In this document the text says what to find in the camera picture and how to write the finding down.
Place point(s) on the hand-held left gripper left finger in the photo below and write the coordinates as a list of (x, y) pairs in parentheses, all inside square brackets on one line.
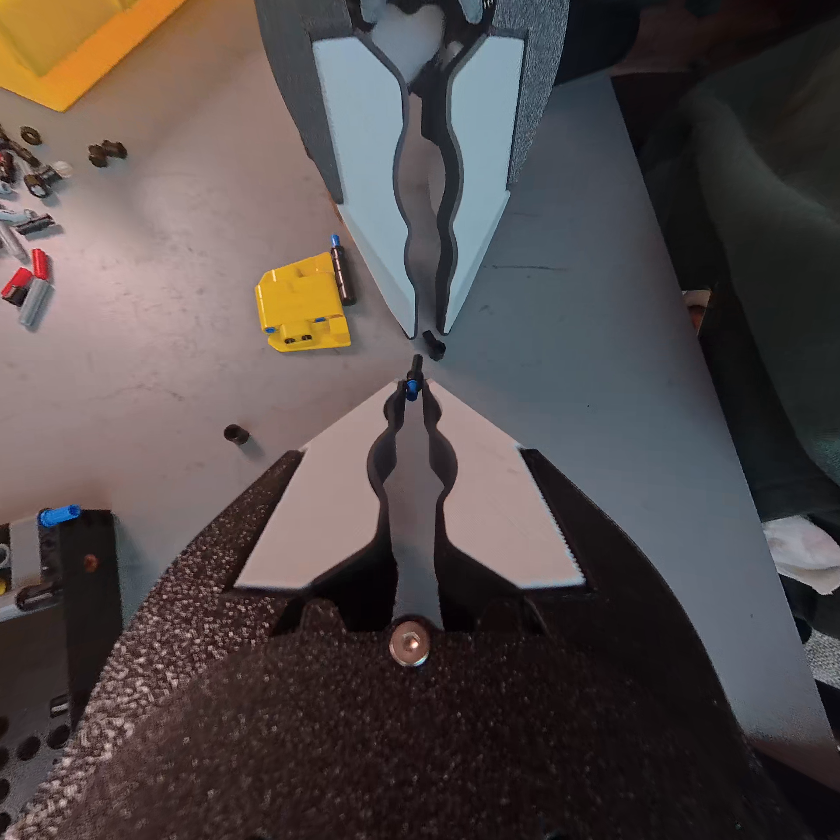
[(315, 518)]

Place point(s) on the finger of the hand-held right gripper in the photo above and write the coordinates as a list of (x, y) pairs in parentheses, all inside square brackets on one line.
[(485, 164), (361, 164)]

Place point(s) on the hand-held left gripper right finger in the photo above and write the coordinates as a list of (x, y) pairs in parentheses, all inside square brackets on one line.
[(505, 518)]

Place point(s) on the black connector with blue pin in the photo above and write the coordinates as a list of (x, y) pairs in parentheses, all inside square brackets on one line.
[(342, 275)]

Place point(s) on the yellow lego block assembly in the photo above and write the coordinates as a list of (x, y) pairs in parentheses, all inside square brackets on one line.
[(302, 308)]

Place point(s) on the blue lego pin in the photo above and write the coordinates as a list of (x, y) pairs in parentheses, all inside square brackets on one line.
[(411, 389)]

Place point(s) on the black lego axle pin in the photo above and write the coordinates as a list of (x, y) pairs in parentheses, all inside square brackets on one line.
[(417, 367)]

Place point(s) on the yellow plastic bin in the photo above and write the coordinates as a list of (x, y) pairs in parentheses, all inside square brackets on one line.
[(65, 46)]

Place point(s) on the black and yellow lego model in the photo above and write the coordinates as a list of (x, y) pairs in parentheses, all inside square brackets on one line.
[(85, 623)]

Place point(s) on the person's right forearm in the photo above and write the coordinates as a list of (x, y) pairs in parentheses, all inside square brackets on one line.
[(597, 33)]

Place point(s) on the black lego bush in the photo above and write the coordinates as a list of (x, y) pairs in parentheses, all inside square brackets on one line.
[(236, 434)]

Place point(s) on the pile of small lego pieces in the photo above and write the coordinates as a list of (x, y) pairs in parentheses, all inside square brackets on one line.
[(26, 229)]

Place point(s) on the white cloth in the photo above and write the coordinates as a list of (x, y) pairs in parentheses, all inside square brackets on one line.
[(804, 554)]

